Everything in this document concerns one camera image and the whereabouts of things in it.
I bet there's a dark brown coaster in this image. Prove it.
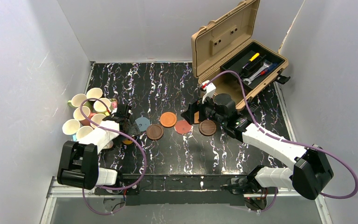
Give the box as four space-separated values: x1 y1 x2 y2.
146 124 164 140

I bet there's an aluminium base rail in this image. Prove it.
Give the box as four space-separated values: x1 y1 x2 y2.
41 175 332 224

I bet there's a pink mug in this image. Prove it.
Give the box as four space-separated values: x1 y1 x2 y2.
73 106 94 126

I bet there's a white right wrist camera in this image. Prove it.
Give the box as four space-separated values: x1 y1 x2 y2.
200 80 216 104

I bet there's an olive mug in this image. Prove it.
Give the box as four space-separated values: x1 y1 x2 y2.
86 88 103 101

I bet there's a blue grey coaster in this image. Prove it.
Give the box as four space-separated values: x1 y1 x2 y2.
135 117 151 132

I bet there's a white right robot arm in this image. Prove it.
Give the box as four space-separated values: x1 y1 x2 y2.
181 93 334 200

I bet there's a dark walnut coaster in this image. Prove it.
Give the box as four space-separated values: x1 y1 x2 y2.
199 120 217 136

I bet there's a blue mug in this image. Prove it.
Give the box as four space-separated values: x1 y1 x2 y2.
62 119 81 141

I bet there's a light wooden coaster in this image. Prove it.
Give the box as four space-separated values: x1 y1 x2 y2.
194 112 200 124

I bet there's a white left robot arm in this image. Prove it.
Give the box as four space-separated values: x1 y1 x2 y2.
57 104 140 190

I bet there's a floral tray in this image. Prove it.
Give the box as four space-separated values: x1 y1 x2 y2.
103 98 117 149

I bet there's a black toolbox tray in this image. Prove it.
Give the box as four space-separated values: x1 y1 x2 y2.
220 41 287 91

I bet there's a red coaster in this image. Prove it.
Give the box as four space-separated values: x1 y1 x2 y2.
174 120 192 135

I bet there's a yellow mug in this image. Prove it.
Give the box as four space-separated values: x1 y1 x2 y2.
93 98 113 115

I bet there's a yellow handled screwdriver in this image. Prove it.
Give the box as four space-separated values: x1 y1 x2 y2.
242 53 260 69

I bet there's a silver wrench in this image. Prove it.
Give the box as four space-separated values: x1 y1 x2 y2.
243 62 272 85

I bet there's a green mug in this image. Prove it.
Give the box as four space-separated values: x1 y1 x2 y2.
67 93 87 108

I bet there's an orange wooden coaster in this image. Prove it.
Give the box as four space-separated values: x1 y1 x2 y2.
160 112 177 128

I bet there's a peach mug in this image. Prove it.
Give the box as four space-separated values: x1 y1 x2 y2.
90 113 106 129

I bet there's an orange smiley coaster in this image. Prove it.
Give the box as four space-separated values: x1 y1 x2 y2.
122 139 133 145

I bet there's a red blue screwdriver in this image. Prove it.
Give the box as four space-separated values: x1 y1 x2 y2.
259 63 278 76

